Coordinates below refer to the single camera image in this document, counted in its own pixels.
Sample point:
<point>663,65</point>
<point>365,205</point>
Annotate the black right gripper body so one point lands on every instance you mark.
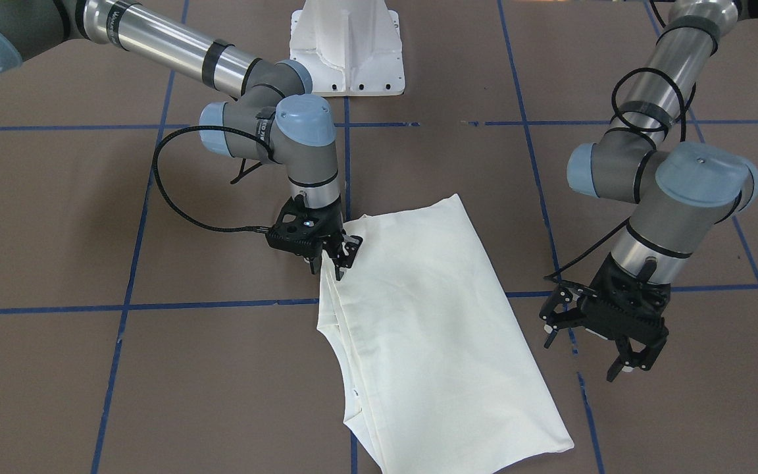
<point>333,230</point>

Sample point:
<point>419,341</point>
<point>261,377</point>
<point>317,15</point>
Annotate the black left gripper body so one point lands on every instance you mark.
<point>585,308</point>

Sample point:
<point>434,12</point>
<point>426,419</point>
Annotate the white camera mast pedestal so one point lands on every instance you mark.
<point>350,48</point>

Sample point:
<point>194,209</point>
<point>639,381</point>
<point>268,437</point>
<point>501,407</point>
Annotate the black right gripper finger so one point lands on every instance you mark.
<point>345,251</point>
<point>315,264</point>

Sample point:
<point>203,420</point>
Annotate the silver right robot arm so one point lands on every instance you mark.
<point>272,115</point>

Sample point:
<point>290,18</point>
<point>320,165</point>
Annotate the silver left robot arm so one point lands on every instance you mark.
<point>678,195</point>

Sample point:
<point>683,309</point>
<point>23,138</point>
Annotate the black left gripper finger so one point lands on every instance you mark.
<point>624,359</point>
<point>645,358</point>

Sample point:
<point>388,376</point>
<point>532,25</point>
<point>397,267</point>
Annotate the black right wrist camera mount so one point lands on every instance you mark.
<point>295,233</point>

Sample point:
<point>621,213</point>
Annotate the cream long-sleeve cat shirt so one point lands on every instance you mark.
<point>437,375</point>

